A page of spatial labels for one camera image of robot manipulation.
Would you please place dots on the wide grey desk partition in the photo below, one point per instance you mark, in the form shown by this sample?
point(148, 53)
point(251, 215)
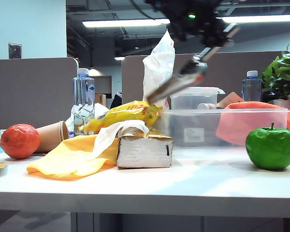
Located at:
point(232, 70)

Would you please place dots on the tall white plastic bag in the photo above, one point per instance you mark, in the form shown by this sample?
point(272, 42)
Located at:
point(159, 67)

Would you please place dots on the yellow snack bag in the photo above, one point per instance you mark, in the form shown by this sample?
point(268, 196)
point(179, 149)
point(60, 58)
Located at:
point(125, 113)

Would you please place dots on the beige cylinder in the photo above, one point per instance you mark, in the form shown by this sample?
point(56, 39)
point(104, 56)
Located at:
point(206, 106)

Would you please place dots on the orange cloth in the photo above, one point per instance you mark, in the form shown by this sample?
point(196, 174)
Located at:
point(250, 105)

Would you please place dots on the green leafy plant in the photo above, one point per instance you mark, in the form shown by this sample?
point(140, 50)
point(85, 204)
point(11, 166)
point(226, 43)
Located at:
point(282, 77)

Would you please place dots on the white bag with green print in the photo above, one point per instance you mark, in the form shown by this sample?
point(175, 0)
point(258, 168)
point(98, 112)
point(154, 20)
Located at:
point(99, 108)

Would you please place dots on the blue tinted water bottle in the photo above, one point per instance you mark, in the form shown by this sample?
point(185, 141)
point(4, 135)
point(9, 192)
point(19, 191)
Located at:
point(251, 88)

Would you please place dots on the orange fruit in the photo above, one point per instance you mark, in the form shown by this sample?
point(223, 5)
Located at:
point(19, 141)

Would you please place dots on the yellow cloth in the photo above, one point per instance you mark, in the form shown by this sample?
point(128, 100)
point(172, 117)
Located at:
point(67, 157)

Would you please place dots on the brown paper cup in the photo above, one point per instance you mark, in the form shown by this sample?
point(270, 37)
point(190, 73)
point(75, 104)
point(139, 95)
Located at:
point(50, 135)

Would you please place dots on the distant cardboard box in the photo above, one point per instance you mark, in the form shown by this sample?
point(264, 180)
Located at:
point(100, 99)

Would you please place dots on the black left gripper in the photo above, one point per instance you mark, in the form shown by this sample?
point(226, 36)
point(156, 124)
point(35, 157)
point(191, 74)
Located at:
point(191, 17)

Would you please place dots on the brown cardboard piece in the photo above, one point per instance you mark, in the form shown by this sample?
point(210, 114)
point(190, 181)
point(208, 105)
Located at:
point(230, 99)

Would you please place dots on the green apple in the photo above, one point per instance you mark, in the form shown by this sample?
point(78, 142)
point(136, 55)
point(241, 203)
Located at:
point(269, 148)

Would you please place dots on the long ceiling light strip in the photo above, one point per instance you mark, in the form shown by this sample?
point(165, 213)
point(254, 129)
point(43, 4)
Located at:
point(123, 23)

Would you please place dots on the large transparent plastic box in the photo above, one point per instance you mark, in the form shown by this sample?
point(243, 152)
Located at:
point(195, 118)

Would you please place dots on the small transparent lidded container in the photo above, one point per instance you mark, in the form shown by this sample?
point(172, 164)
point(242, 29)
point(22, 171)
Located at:
point(195, 100)

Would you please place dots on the grey desk partition with rounded corner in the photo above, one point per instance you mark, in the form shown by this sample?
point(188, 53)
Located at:
point(26, 96)

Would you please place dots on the white tissue sheet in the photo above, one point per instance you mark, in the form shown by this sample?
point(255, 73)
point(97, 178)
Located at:
point(111, 133)

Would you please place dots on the metal ice scoop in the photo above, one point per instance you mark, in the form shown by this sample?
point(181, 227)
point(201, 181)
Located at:
point(174, 84)

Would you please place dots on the clear water bottle with label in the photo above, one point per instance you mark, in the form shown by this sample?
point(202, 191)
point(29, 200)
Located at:
point(83, 91)

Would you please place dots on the pale plant pot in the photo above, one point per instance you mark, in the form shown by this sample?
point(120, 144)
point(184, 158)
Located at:
point(280, 103)

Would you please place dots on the metal wall plate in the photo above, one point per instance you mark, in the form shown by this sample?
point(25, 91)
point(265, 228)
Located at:
point(14, 50)

